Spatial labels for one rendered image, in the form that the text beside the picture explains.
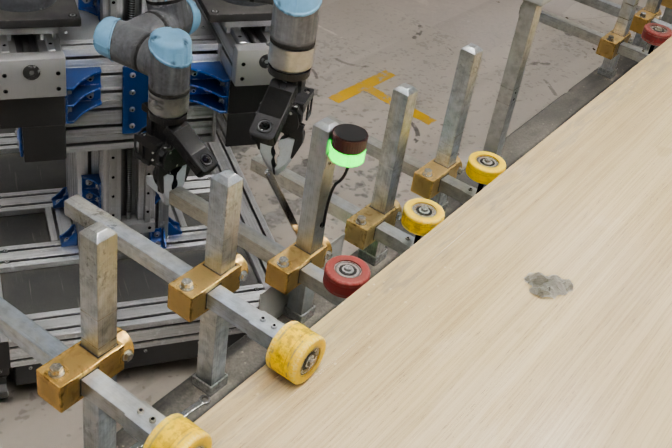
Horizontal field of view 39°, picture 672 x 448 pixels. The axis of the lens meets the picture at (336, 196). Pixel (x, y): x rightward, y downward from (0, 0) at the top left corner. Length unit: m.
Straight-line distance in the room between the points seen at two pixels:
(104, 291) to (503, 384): 0.63
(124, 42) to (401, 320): 0.69
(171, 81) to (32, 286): 1.06
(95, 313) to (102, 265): 0.08
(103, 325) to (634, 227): 1.08
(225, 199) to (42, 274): 1.32
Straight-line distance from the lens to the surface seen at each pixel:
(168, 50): 1.71
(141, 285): 2.65
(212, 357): 1.65
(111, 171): 2.49
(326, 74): 4.18
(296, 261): 1.72
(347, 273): 1.66
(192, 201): 1.85
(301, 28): 1.54
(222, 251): 1.49
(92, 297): 1.32
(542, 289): 1.72
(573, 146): 2.19
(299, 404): 1.44
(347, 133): 1.58
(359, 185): 3.49
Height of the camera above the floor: 1.96
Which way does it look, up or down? 35 degrees down
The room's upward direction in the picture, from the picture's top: 9 degrees clockwise
